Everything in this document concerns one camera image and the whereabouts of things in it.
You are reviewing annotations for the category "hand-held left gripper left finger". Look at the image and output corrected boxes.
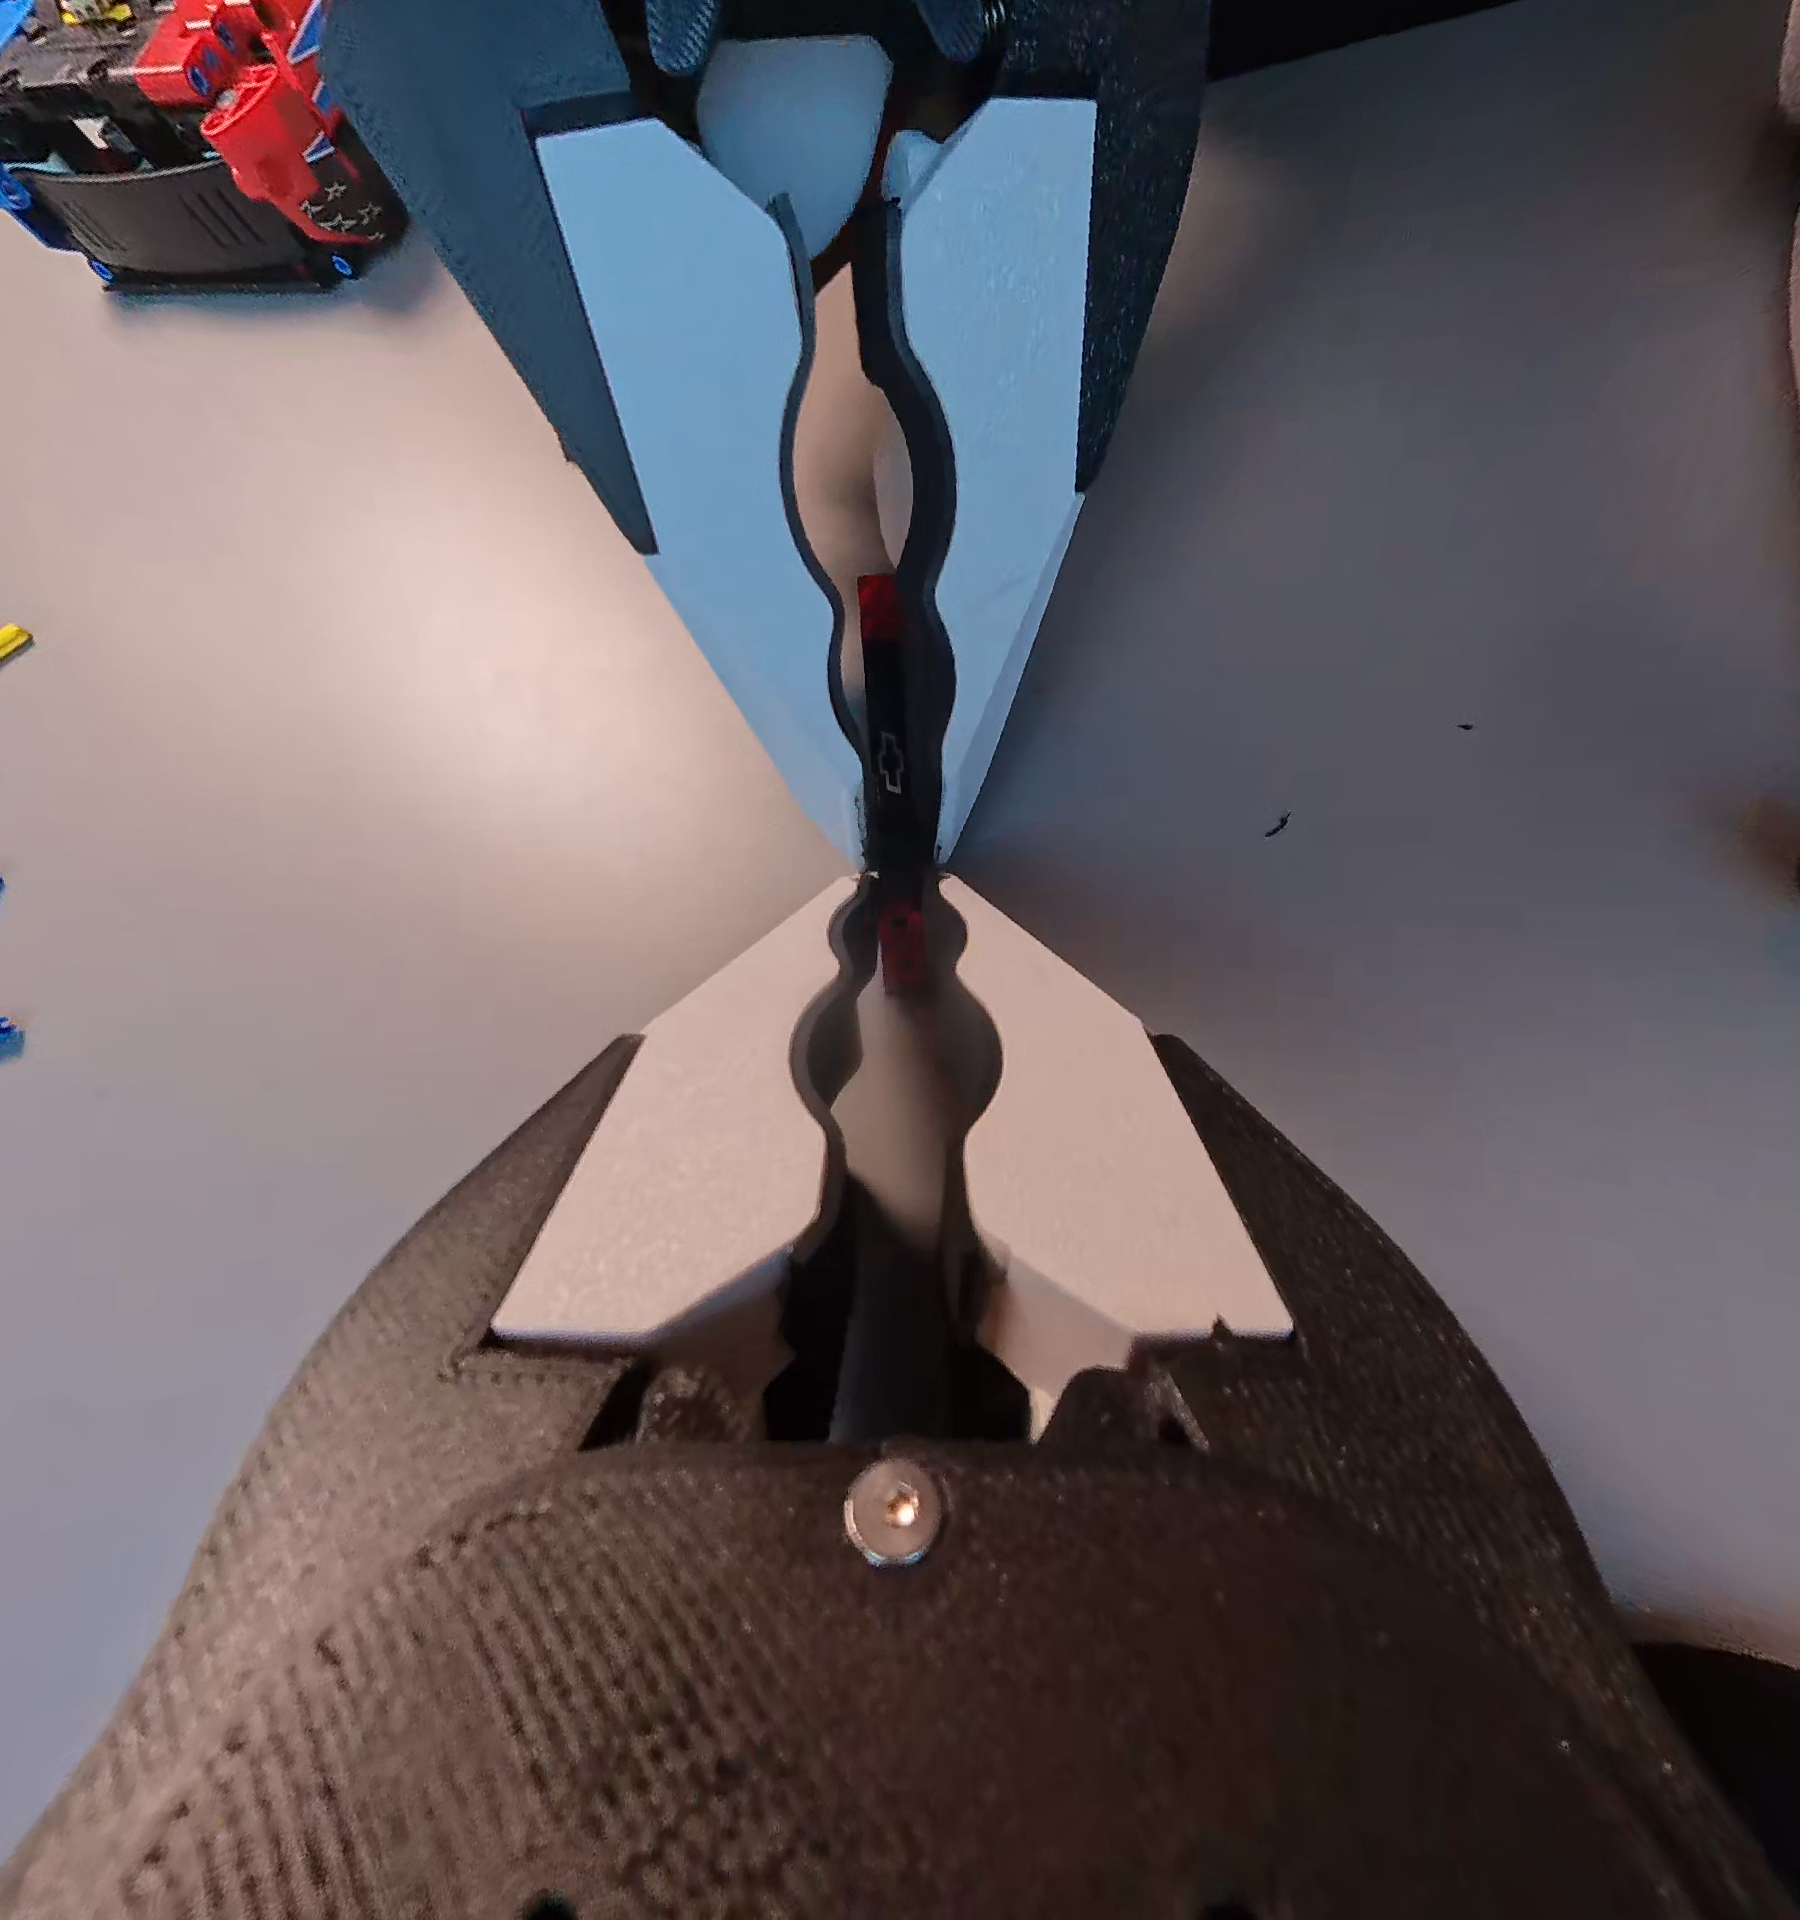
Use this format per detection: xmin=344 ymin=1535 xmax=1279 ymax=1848
xmin=491 ymin=878 xmax=864 ymax=1429

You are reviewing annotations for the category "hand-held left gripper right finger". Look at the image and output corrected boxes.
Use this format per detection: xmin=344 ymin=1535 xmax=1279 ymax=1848
xmin=916 ymin=878 xmax=1294 ymax=1429

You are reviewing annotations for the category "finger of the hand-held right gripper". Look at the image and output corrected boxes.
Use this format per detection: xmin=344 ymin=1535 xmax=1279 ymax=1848
xmin=856 ymin=99 xmax=1099 ymax=873
xmin=536 ymin=120 xmax=876 ymax=867

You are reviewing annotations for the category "black lego plate white emblem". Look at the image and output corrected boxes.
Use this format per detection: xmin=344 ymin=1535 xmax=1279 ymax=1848
xmin=856 ymin=575 xmax=937 ymax=997

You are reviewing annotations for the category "lego race car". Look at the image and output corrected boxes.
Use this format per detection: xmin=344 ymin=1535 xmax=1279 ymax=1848
xmin=0 ymin=0 xmax=411 ymax=290

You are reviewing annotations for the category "person's right hand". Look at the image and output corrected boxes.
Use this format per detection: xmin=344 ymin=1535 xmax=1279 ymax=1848
xmin=794 ymin=320 xmax=920 ymax=578

